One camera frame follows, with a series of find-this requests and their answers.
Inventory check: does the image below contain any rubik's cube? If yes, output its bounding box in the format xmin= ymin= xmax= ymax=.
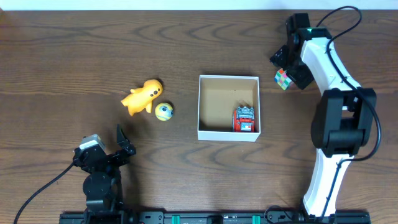
xmin=274 ymin=68 xmax=293 ymax=90

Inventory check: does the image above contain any red toy robot car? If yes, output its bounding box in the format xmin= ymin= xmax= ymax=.
xmin=233 ymin=106 xmax=255 ymax=133

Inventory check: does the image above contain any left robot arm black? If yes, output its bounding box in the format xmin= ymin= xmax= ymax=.
xmin=73 ymin=126 xmax=136 ymax=212

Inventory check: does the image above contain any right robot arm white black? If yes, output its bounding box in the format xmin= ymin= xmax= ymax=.
xmin=270 ymin=13 xmax=381 ymax=222

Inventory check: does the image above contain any orange duck-like toy figure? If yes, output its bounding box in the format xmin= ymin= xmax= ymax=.
xmin=121 ymin=79 xmax=163 ymax=116

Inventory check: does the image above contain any yellow minion ball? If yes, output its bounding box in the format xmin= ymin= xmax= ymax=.
xmin=155 ymin=103 xmax=174 ymax=121

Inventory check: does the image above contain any white cardboard box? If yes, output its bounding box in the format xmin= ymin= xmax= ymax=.
xmin=197 ymin=75 xmax=261 ymax=142

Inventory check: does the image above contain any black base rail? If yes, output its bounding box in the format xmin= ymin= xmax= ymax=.
xmin=59 ymin=210 xmax=371 ymax=224

